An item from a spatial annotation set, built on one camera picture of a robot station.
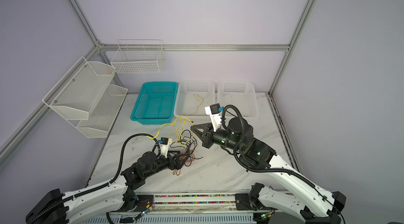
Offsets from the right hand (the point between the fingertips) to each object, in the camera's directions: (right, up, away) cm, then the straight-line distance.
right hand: (190, 129), depth 57 cm
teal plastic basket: (-31, +11, +58) cm, 67 cm away
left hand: (-5, -16, +20) cm, 26 cm away
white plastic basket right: (+33, +18, +62) cm, 72 cm away
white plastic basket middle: (-4, +16, +59) cm, 61 cm away
